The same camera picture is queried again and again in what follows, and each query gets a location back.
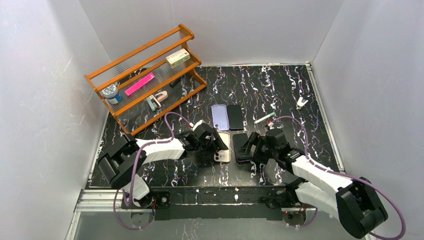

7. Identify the phone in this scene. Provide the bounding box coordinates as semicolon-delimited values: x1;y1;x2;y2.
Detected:
213;131;232;164

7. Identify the lavender phone case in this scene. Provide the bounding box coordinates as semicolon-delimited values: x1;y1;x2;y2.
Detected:
211;104;230;131

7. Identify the black purple-edged smartphone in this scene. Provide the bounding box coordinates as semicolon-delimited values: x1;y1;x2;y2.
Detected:
232;133;252;163

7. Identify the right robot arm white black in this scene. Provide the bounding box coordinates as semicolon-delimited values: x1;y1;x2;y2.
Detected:
233;128;389;239

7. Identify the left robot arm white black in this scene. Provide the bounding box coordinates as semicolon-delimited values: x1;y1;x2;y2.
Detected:
96;123;228;203

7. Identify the white green marker pen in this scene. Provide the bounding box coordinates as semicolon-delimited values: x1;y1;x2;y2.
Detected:
254;112;275;125

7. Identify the white staple remover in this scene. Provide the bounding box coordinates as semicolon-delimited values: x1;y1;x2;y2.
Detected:
296;96;309;110

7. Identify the pink white stapler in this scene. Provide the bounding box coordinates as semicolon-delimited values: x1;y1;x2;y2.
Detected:
154;91;168;103

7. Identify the teal white stapler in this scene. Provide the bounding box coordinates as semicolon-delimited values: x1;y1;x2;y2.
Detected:
147;95;162;112

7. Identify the small black object on shelf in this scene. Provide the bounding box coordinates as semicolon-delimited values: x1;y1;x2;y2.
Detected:
169;78;181;88

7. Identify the pink flat box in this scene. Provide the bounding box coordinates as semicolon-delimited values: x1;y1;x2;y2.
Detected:
124;72;155;96

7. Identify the orange wooden shelf rack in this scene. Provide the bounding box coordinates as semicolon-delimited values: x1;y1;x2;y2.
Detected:
85;24;208;136

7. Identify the white cardboard box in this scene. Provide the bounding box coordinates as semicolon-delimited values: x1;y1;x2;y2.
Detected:
165;48;191;69

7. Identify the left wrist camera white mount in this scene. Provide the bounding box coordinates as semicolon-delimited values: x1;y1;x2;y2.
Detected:
191;120;209;135

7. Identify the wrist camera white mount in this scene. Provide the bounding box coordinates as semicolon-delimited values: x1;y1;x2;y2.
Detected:
265;121;274;130
191;120;209;135

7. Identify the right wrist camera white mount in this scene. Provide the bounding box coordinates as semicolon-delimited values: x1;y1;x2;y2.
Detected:
265;121;274;130

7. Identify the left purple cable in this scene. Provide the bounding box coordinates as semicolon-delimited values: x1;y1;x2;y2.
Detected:
112;111;195;232

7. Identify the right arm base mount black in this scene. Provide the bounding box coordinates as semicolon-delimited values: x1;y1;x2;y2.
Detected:
260;177;308;213

